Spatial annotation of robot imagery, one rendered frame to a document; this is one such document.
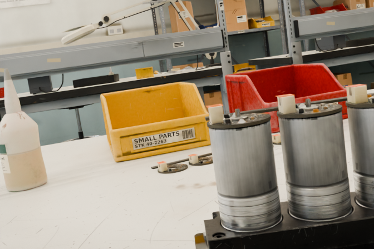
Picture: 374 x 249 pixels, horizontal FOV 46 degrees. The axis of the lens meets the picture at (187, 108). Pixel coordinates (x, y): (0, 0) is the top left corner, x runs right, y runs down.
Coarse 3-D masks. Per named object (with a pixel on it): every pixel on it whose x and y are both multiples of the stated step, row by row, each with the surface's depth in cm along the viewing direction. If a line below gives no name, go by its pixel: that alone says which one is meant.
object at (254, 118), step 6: (228, 114) 18; (240, 114) 18; (246, 114) 18; (252, 114) 18; (258, 114) 17; (264, 114) 18; (228, 120) 17; (246, 120) 17; (252, 120) 17; (258, 120) 16; (264, 120) 17; (210, 126) 17; (216, 126) 17; (222, 126) 16; (228, 126) 16; (234, 126) 16; (240, 126) 16; (246, 126) 16
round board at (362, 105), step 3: (369, 99) 17; (372, 99) 17; (348, 102) 18; (366, 102) 17; (369, 102) 17; (372, 102) 17; (348, 105) 17; (351, 105) 17; (354, 105) 17; (357, 105) 17; (360, 105) 17; (363, 105) 17; (366, 105) 17; (369, 105) 17; (372, 105) 16
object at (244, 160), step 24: (216, 144) 17; (240, 144) 16; (264, 144) 17; (216, 168) 17; (240, 168) 16; (264, 168) 17; (240, 192) 17; (264, 192) 17; (240, 216) 17; (264, 216) 17
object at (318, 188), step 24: (288, 120) 17; (312, 120) 16; (336, 120) 17; (288, 144) 17; (312, 144) 16; (336, 144) 17; (288, 168) 17; (312, 168) 17; (336, 168) 17; (288, 192) 18; (312, 192) 17; (336, 192) 17; (312, 216) 17; (336, 216) 17
